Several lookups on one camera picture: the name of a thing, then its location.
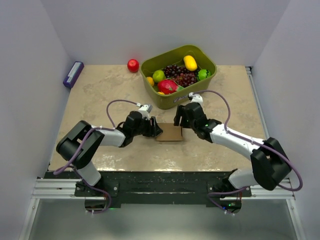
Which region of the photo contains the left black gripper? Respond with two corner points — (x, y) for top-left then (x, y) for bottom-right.
(131, 116), (162, 138)

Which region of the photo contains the brown cardboard paper box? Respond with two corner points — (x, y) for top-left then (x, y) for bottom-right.
(155, 123), (183, 142)

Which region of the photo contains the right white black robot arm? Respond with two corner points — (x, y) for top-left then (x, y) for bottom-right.
(174, 102), (292, 197)

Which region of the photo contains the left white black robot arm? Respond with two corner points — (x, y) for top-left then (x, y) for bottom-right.
(53, 111), (163, 196)

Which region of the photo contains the purple white rectangular box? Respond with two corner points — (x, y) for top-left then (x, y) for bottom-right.
(62, 61), (85, 89)

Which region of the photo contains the red dragon fruit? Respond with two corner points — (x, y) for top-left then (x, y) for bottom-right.
(157, 79), (180, 95)

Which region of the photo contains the dark purple grape bunch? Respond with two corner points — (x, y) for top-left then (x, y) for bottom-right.
(162, 64), (198, 88)

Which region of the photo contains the green lime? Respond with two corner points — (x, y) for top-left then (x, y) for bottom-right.
(152, 70), (166, 83)

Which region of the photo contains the small orange fruit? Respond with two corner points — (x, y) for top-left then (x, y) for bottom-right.
(146, 76), (155, 87)

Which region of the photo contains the small green watermelon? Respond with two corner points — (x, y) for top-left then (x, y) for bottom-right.
(196, 69), (212, 81)

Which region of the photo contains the yellow mango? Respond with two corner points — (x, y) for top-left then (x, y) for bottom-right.
(183, 55), (198, 72)

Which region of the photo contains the olive green plastic bin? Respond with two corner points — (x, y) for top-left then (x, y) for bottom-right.
(139, 44), (217, 110)

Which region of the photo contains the red apple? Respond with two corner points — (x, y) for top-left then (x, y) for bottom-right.
(127, 58), (140, 73)

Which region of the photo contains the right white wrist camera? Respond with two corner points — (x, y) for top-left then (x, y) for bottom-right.
(187, 92), (203, 106)

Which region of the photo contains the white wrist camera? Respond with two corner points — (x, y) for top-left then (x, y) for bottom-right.
(138, 104), (153, 119)
(187, 92), (203, 106)

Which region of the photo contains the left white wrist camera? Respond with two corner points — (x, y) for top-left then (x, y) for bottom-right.
(138, 104), (153, 119)

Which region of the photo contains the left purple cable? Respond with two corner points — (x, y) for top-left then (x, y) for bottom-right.
(53, 99), (142, 176)

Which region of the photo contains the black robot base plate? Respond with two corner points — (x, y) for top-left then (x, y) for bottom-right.
(44, 171), (252, 213)

